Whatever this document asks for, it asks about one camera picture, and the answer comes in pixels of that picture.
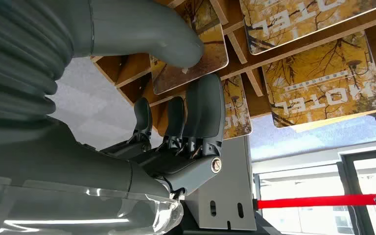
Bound wooden card rack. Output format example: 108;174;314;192
91;0;376;137

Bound clear plastic film wrap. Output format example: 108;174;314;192
0;173;185;235

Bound ribbed grey right arm sleeve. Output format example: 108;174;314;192
0;0;93;122

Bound red barrier belt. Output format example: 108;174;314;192
257;193;376;210

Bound grey metal bracket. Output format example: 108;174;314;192
184;135;258;232

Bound black barrier post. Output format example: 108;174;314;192
253;173;264;212

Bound dark window frame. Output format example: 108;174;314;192
336;149;376;235

